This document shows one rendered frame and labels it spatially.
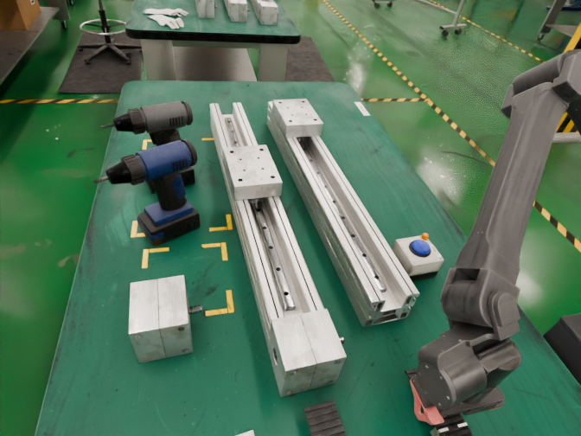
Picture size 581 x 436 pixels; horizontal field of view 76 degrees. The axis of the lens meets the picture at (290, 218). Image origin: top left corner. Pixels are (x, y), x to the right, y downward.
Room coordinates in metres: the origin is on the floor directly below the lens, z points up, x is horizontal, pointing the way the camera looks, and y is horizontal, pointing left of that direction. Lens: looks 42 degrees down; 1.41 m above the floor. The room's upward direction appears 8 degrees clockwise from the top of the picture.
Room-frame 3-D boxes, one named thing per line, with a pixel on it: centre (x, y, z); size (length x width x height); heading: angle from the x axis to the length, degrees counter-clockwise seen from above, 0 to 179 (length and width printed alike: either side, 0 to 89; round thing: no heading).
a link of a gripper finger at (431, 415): (0.26, -0.26, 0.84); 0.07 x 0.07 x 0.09; 19
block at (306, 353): (0.32, -0.06, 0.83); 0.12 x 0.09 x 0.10; 111
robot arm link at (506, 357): (0.26, -0.28, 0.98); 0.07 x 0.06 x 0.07; 120
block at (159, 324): (0.35, 0.19, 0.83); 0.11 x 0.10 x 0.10; 111
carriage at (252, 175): (0.73, 0.11, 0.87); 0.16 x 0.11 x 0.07; 21
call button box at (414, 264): (0.58, -0.28, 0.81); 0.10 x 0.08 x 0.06; 111
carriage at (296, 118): (1.03, 0.02, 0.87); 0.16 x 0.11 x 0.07; 21
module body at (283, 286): (0.73, 0.11, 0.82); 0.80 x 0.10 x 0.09; 21
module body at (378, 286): (0.80, -0.07, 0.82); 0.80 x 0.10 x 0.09; 21
